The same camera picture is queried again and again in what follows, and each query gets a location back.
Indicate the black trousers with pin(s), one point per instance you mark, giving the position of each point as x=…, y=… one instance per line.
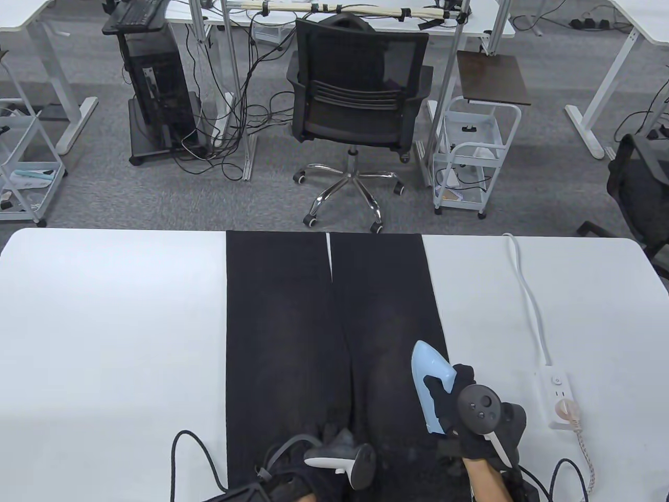
x=282, y=314

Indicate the light blue electric iron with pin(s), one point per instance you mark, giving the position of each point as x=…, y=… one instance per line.
x=426, y=361

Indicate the white power strip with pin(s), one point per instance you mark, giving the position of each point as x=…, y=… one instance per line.
x=555, y=384

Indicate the black mesh office chair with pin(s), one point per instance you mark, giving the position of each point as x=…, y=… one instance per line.
x=355, y=104

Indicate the black computer tower on stand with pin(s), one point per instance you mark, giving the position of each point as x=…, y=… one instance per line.
x=159, y=89

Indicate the dark brown board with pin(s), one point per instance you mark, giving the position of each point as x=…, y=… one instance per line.
x=491, y=78

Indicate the white desk with white legs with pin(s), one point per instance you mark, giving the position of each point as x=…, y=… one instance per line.
x=611, y=78
x=49, y=57

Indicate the black padded chair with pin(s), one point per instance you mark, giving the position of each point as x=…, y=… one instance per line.
x=640, y=193

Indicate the white table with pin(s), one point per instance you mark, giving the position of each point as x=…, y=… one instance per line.
x=104, y=324

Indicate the teal flat tool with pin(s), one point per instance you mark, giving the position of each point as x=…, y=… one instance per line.
x=34, y=174

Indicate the white and black controller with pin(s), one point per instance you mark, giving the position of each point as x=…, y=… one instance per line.
x=360, y=465
x=478, y=408

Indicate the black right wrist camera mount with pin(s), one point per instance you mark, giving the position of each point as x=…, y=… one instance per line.
x=522, y=489

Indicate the person's left hand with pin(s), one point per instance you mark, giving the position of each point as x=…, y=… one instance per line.
x=292, y=465

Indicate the black keyboard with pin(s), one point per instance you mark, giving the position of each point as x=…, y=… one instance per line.
x=137, y=11

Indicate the white desk with aluminium frame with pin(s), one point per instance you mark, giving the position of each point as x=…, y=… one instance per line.
x=470, y=21

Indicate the person's left forearm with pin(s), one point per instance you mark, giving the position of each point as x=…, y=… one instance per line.
x=306, y=498

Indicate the person's right hand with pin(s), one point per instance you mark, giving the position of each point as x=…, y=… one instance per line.
x=447, y=402

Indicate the person's right forearm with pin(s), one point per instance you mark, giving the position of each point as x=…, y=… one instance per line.
x=486, y=483

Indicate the black floor power strip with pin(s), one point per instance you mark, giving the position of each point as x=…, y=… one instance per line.
x=590, y=23

